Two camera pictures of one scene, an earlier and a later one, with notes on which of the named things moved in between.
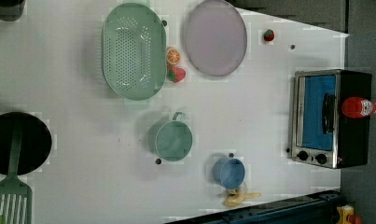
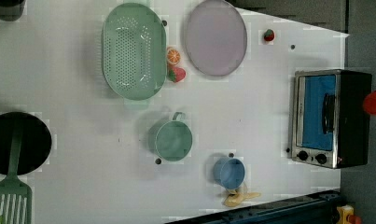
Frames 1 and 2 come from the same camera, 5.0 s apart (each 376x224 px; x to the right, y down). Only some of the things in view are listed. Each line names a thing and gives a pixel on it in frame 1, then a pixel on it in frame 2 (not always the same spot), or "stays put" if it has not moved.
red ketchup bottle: (354, 107) -> (374, 102)
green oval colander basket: (134, 51) stays put
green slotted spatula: (11, 199) stays put
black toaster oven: (322, 135) stays put
